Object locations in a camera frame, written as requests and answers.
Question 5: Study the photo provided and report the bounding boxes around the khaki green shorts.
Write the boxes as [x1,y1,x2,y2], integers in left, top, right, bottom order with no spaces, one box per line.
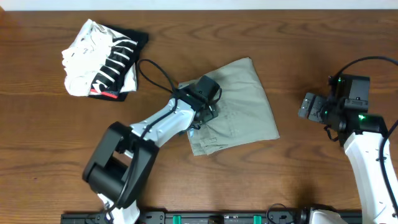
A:
[187,57,280,156]

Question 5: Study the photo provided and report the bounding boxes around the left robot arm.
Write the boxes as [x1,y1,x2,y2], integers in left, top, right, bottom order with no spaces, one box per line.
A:
[82,86,222,223]

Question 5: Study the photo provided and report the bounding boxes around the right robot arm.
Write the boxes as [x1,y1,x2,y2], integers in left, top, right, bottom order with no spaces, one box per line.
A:
[298,93,397,223]

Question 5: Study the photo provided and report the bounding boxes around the black white striped garment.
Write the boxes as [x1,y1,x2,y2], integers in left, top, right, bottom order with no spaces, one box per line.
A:
[88,26,149,101]

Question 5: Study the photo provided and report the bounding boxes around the white folded garment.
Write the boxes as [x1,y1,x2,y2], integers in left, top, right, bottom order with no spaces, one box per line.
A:
[61,19,138,97]

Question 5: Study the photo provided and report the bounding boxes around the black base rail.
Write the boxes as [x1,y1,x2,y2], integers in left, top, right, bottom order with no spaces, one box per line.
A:
[60,210,363,224]

